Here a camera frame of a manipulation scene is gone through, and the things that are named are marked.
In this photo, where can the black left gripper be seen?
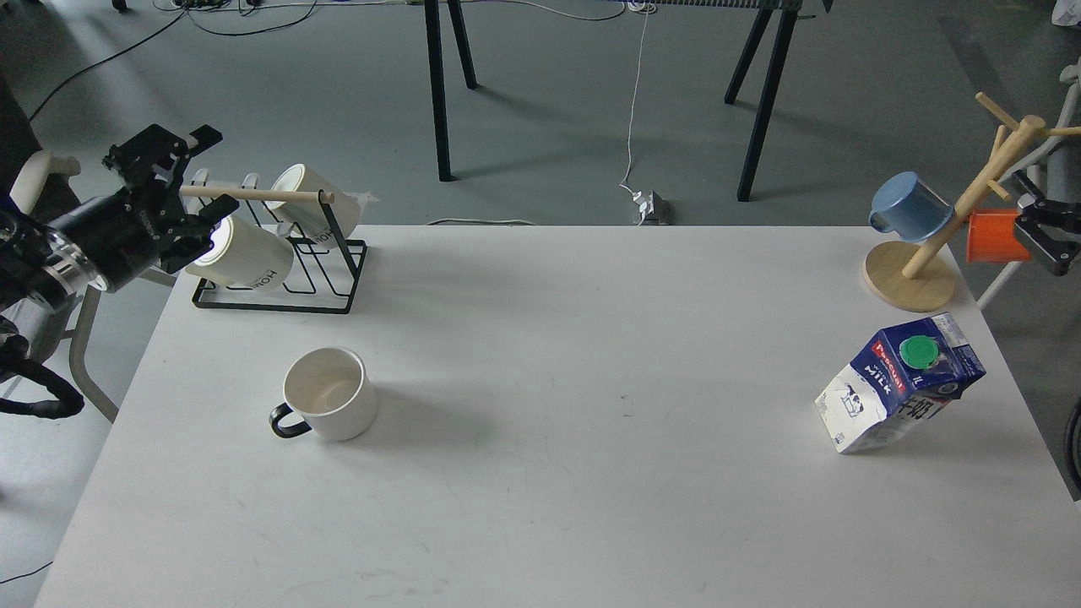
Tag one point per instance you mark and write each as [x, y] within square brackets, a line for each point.
[143, 225]

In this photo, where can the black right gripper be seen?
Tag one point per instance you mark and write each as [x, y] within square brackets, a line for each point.
[1062, 220]

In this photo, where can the blue white milk carton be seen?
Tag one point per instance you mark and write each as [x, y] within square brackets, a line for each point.
[902, 377]

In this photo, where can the white mug with black handle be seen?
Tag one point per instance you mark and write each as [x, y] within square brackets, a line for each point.
[328, 391]

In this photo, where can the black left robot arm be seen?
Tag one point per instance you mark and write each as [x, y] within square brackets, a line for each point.
[108, 241]

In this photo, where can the orange mug on tree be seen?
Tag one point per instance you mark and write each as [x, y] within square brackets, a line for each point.
[991, 238]

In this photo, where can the white mug front on rack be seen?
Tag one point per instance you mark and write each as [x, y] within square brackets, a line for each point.
[245, 255]

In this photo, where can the grey office chair left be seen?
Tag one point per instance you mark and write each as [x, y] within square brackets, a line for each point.
[39, 265]

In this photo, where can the wooden mug tree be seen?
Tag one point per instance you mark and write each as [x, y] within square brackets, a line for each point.
[914, 277]

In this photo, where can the blue mug on tree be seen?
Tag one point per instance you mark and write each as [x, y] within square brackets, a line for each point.
[906, 205]

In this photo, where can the black table legs left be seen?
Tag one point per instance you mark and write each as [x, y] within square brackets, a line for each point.
[436, 67]

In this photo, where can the black table legs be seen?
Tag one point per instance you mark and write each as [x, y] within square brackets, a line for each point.
[436, 67]
[789, 12]

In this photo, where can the black table legs right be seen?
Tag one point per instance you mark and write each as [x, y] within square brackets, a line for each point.
[789, 12]

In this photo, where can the grey power strip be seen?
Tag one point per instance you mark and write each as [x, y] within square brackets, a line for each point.
[652, 208]

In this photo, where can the black wire mug rack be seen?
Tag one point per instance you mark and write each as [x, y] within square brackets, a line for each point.
[317, 220]

